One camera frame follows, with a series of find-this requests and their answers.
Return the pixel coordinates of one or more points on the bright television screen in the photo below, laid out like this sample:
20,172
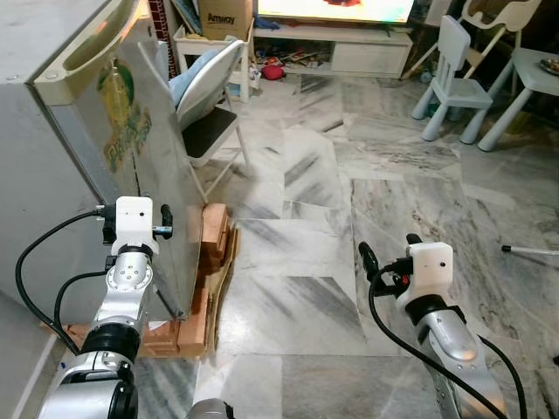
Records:
332,9

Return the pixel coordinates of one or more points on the white television stand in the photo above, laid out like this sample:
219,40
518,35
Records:
367,52

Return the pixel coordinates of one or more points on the cream high chair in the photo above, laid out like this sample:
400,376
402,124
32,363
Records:
498,13

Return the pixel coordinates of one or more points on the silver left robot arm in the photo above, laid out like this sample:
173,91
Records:
122,297

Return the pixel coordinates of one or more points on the grey mini fridge body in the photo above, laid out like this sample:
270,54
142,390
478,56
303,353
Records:
39,148

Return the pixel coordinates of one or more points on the dark red tiled pillar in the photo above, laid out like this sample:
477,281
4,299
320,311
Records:
160,30

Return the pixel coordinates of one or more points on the white stick with black tip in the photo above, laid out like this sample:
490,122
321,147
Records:
533,250

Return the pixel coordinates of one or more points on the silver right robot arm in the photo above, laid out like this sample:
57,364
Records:
450,349

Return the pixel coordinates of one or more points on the light blue cushion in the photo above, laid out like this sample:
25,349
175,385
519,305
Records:
188,83

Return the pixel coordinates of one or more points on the white folding chair dark seat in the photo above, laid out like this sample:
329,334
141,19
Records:
210,131

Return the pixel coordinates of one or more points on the orange brick pile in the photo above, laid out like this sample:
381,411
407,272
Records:
214,236

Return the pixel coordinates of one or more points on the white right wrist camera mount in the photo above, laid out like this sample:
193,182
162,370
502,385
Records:
428,266

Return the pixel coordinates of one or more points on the pale kids table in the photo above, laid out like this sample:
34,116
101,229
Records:
533,70

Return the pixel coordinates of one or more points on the red toy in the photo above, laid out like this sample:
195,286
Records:
273,70

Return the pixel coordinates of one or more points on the grey robot leg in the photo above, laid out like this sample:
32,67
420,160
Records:
210,410

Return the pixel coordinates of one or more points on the brown Amway cardboard box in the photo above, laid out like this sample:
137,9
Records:
225,17

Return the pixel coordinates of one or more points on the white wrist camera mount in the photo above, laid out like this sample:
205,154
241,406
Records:
428,266
134,223

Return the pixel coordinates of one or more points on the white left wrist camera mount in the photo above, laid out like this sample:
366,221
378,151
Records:
134,223

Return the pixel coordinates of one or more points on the pale blue kids chair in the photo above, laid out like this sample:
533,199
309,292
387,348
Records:
454,87

